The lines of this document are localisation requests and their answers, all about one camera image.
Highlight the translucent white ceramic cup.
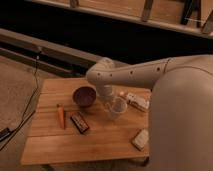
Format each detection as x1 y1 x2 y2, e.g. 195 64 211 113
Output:
106 97 127 119

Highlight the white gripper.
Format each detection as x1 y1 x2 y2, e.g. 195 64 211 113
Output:
96 85 114 103

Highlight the black power adapter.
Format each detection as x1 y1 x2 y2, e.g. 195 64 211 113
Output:
0 128 11 142

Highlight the black cable left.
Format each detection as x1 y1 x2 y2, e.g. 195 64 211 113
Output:
0 49 42 152

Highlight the orange carrot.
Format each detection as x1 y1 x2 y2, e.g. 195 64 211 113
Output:
57 104 65 129

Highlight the dark snack bar packet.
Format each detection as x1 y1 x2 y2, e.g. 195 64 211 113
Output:
70 112 89 134

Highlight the dark brown ceramic bowl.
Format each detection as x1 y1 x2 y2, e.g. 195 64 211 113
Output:
73 86 96 107

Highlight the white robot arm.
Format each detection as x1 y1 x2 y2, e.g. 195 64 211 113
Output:
86 54 213 171

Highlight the white squeeze bottle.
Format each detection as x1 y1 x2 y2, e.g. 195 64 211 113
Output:
119 92 149 112

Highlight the white rectangular packet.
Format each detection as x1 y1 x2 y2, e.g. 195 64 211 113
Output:
131 129 149 150

